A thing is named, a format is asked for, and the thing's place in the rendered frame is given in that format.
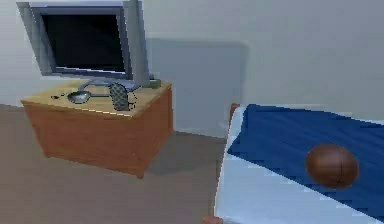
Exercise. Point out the brown basketball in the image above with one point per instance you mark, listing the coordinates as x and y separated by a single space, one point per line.
331 166

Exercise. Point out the small dark green object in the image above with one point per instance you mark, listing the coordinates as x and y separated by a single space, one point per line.
153 83

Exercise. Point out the brown wooden cabinet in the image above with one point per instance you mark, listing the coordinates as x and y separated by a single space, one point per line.
100 136

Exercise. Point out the blue blanket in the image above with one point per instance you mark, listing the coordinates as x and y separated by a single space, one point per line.
286 136

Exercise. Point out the bed with white sheet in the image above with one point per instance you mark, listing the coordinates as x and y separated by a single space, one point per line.
263 196

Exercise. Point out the grey television set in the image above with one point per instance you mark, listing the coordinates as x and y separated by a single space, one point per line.
85 40

